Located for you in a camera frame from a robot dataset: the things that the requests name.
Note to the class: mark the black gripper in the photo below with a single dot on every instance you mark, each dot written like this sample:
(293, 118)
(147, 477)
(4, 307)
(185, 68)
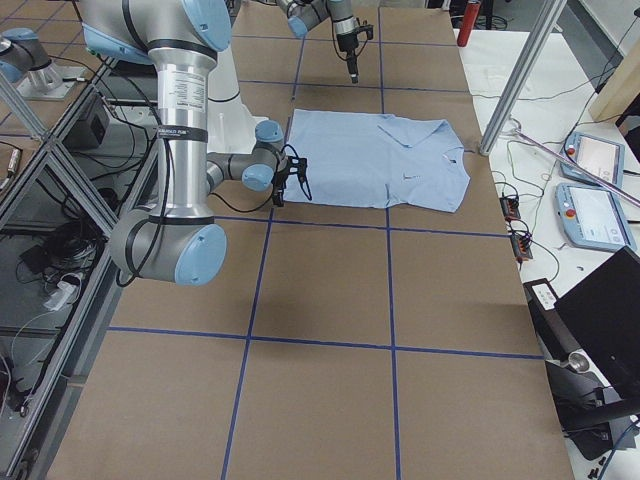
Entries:
(280, 185)
(346, 44)

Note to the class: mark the light blue t-shirt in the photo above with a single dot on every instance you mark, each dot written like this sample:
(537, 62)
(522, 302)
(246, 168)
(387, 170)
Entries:
(380, 160)

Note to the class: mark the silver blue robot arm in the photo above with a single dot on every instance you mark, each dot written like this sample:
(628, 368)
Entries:
(303, 16)
(206, 136)

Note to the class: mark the red cylinder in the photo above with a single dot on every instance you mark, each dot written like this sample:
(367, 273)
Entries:
(469, 18)

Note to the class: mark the white reacher grabber stick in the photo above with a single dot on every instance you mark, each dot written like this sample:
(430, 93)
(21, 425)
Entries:
(516, 130)

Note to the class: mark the blue teach pendant far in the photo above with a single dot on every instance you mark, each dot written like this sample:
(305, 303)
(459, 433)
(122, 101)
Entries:
(601, 157)

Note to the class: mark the blue teach pendant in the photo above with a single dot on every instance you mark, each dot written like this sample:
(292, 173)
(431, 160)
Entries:
(592, 218)
(601, 157)

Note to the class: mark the blue teach pendant near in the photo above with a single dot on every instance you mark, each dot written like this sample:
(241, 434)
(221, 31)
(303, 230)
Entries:
(592, 218)

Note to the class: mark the black laptop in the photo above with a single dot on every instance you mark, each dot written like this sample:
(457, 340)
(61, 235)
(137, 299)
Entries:
(599, 315)

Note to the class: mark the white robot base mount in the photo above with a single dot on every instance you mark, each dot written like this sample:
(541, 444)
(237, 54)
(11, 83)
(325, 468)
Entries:
(230, 124)

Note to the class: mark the aluminium frame post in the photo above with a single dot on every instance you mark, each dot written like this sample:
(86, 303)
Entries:
(535, 42)

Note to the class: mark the aluminium side rack frame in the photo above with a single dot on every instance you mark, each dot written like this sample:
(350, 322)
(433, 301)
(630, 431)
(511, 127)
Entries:
(73, 160)

